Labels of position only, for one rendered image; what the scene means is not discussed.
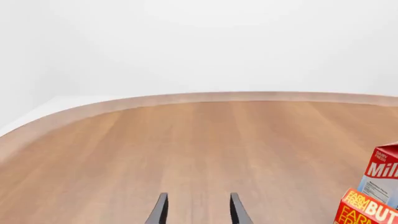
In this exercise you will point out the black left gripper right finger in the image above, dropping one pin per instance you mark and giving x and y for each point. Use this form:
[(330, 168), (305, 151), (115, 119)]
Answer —
[(238, 211)]

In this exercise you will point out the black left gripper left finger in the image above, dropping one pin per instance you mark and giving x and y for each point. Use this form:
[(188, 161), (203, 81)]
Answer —
[(159, 211)]

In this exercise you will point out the red butter box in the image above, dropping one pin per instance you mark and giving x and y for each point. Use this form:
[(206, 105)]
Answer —
[(362, 208)]

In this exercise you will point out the red and white milk carton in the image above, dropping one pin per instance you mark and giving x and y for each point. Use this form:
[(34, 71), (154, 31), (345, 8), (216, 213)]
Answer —
[(382, 172)]

